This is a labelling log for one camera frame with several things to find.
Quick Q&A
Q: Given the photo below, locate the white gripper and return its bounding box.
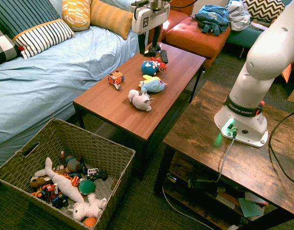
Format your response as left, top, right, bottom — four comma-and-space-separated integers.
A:
131, 0, 171, 56

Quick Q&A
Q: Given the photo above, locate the small black toy car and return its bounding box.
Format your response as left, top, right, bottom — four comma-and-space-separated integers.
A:
144, 45, 161, 58

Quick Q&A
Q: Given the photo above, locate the orange toy robot truck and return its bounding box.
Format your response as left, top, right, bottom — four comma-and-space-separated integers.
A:
107, 70, 125, 91

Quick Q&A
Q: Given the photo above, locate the grey wicker basket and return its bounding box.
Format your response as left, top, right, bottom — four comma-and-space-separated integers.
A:
0, 117, 136, 230

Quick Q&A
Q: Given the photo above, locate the white toy bus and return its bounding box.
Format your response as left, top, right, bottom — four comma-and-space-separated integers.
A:
86, 167, 109, 182

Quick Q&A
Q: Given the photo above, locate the grey brown plush toy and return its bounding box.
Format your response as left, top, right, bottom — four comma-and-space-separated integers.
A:
64, 155, 85, 174

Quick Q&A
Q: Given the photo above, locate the orange toy vehicle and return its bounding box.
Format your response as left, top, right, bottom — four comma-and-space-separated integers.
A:
31, 183, 59, 201

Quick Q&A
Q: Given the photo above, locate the black blue toy car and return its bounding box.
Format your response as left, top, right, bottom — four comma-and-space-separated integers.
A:
51, 193, 69, 209

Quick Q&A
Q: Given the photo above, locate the black remote control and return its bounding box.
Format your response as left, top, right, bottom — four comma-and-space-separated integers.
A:
159, 49, 170, 64

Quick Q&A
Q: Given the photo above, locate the blue red hero plush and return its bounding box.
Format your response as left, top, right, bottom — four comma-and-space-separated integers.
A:
140, 57, 167, 76

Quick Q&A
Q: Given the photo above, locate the orange armchair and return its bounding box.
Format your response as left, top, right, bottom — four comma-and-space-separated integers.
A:
147, 0, 195, 45

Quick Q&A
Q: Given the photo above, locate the orange tufted ottoman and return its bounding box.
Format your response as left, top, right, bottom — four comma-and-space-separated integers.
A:
165, 16, 232, 69

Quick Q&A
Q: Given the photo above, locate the mustard yellow pillow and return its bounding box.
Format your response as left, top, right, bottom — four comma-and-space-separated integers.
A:
90, 0, 134, 41

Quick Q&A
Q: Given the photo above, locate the blue yellow fish plush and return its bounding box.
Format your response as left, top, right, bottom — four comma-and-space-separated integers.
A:
138, 74, 168, 94

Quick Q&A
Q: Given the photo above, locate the grey unicorn plush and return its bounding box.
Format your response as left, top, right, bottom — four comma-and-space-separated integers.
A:
127, 89, 154, 112

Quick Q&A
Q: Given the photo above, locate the blue backpack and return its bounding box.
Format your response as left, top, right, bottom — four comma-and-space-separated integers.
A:
194, 5, 230, 37

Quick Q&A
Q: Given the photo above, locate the red-brown wooden coffee table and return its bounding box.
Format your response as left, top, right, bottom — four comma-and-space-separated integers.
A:
73, 41, 207, 182

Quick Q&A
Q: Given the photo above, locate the yellow white patterned pillow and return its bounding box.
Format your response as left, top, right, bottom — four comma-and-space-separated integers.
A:
61, 0, 92, 33

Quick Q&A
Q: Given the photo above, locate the grey white cloth bag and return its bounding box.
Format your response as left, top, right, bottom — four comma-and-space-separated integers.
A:
226, 0, 252, 32

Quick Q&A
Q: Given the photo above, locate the teal sofa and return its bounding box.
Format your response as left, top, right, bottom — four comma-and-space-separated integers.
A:
225, 0, 294, 50

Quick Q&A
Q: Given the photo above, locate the light blue covered bed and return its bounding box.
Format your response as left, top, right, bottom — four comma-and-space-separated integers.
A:
0, 0, 141, 171

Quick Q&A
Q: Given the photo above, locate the navy white striped pillow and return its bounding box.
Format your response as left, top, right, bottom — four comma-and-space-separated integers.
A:
12, 18, 76, 59

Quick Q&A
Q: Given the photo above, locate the black white chevron pillow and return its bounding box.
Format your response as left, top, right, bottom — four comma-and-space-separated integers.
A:
241, 0, 287, 24

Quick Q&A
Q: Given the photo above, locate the dark teal striped pillow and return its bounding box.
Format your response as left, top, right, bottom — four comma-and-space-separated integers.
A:
0, 0, 63, 40

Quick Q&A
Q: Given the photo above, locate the black white plaid pillow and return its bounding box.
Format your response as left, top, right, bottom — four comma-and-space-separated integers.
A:
0, 23, 21, 68

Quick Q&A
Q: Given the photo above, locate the black power strip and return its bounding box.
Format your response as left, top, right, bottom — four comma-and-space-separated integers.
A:
187, 178, 226, 194

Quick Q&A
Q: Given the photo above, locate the rustic dark wood table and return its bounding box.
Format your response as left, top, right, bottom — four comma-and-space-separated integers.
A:
153, 80, 294, 230

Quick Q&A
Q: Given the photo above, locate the green ball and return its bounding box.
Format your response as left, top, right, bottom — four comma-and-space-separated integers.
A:
78, 179, 96, 196

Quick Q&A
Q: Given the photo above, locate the white shark plush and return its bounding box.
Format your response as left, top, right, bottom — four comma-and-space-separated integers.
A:
34, 157, 86, 204

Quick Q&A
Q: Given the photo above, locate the white fluffy unicorn plush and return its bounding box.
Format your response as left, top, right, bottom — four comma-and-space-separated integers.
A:
67, 192, 107, 222

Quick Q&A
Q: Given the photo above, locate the orange ball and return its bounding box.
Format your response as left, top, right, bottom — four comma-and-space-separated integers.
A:
83, 216, 98, 228

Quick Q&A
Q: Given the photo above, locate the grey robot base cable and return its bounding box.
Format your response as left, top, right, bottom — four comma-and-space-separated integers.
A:
213, 127, 238, 184

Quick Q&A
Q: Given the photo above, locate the white floor cable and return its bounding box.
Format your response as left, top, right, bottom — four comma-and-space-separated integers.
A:
161, 184, 215, 230

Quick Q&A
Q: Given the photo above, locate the black cable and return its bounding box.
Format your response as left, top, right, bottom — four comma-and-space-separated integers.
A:
268, 107, 294, 187

